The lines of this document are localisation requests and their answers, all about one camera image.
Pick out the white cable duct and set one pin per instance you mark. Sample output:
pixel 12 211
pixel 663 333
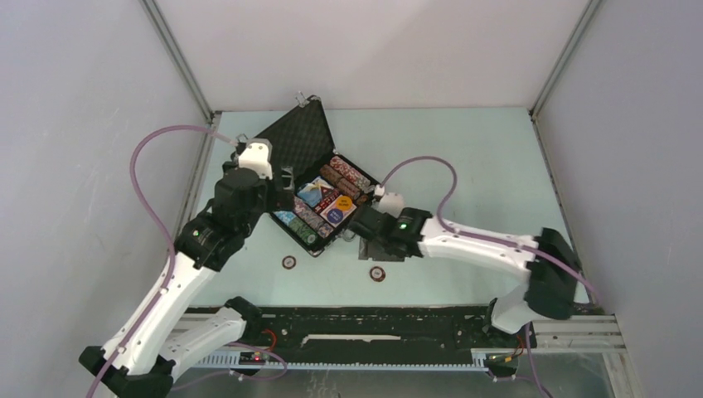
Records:
pixel 251 360

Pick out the light blue chip stack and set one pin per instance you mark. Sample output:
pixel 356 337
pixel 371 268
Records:
pixel 286 217

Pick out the blue playing card deck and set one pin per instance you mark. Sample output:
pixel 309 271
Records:
pixel 309 192

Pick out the right aluminium frame rail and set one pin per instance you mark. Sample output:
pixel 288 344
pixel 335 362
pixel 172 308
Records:
pixel 580 334

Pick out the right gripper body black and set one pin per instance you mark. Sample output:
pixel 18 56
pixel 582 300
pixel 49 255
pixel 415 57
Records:
pixel 384 245

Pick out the orange big blind button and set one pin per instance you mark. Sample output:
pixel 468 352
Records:
pixel 344 203

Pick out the blue small blind button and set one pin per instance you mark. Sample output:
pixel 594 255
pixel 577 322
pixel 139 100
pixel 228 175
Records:
pixel 335 216

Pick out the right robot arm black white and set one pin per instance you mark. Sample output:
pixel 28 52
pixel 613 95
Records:
pixel 544 266

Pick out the purple blue chip stack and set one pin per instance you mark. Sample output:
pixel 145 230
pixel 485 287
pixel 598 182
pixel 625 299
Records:
pixel 312 219

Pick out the red dice row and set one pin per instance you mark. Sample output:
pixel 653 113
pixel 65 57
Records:
pixel 325 203

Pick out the brown 100 poker chip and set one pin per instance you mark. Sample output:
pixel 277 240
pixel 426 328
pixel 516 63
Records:
pixel 377 274
pixel 289 262

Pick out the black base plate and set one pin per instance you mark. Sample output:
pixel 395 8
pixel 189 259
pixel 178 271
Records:
pixel 398 334

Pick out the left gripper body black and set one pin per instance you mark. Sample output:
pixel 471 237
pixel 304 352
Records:
pixel 254 215

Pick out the green chip stack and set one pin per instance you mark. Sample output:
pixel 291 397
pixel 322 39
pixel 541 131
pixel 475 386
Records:
pixel 303 231

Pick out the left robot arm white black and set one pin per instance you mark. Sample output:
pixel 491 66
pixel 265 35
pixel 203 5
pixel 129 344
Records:
pixel 142 359

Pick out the brown chip stack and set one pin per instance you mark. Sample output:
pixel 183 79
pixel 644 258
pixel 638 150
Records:
pixel 343 185

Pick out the black aluminium poker case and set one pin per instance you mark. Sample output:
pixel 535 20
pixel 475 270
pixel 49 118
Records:
pixel 302 139

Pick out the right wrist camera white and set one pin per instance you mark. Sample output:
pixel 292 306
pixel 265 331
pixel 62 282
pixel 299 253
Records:
pixel 388 202

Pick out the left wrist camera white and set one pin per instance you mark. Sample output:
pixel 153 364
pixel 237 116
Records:
pixel 256 156

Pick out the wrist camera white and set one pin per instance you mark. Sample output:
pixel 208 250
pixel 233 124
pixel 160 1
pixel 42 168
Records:
pixel 388 202
pixel 256 156

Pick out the red white chip stack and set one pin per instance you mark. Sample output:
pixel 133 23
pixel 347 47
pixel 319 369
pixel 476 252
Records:
pixel 352 174

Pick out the all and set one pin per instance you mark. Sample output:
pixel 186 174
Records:
pixel 327 192

